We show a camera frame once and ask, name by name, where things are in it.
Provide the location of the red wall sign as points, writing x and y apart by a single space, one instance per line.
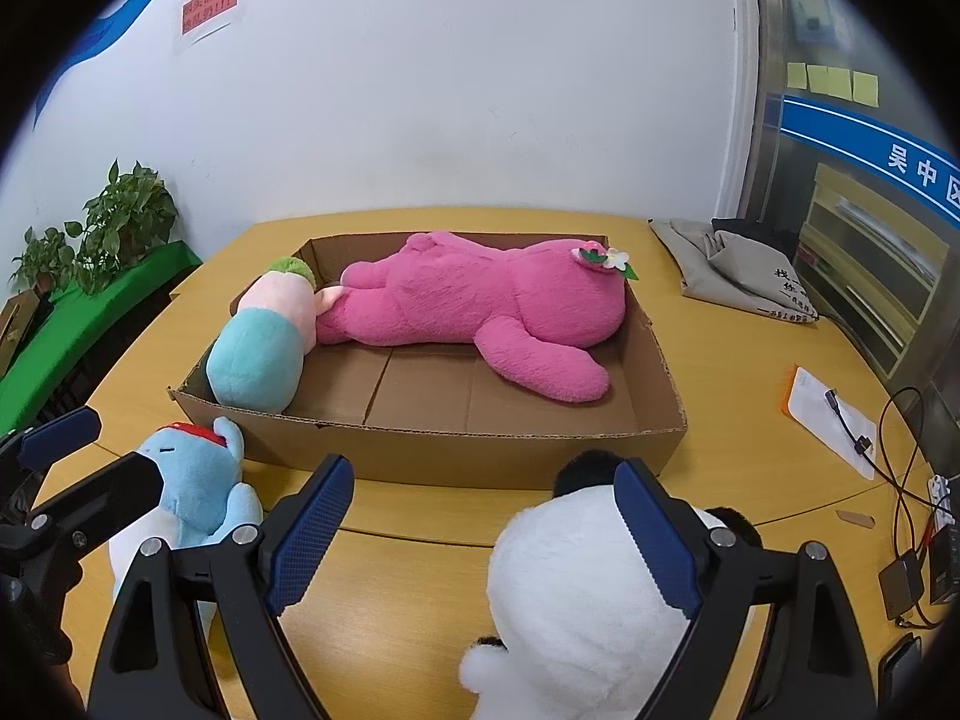
210 7

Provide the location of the blue plush toy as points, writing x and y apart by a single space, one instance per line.
195 495

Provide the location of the black phone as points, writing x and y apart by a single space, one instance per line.
896 671

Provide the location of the black power adapter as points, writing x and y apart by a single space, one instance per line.
900 581

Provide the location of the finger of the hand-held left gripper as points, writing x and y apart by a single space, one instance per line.
64 431
112 491

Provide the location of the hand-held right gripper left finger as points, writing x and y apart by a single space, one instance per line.
311 532

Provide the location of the white panda plush toy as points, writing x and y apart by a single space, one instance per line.
570 585

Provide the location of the pink plush bear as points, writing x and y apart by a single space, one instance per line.
480 300

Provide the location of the yellow sticky note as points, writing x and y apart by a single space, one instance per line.
840 83
796 76
817 79
865 89

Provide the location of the potted green plant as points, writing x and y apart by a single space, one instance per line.
45 255
124 217

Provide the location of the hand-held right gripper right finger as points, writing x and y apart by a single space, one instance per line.
660 540

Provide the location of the grey fabric bag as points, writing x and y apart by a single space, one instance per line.
720 270

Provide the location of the blue window banner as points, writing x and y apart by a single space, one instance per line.
840 131

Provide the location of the brown box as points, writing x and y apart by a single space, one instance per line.
15 330

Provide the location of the green cloth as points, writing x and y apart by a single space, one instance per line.
75 330

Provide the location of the cardboard box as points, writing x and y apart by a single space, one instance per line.
450 457

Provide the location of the black electronic device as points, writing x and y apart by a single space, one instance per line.
943 570

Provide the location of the small wooden chip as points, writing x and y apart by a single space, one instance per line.
855 518

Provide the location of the green-haired plush doll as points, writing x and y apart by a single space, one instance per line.
251 360

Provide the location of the white paper sheet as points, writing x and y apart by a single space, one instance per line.
814 405

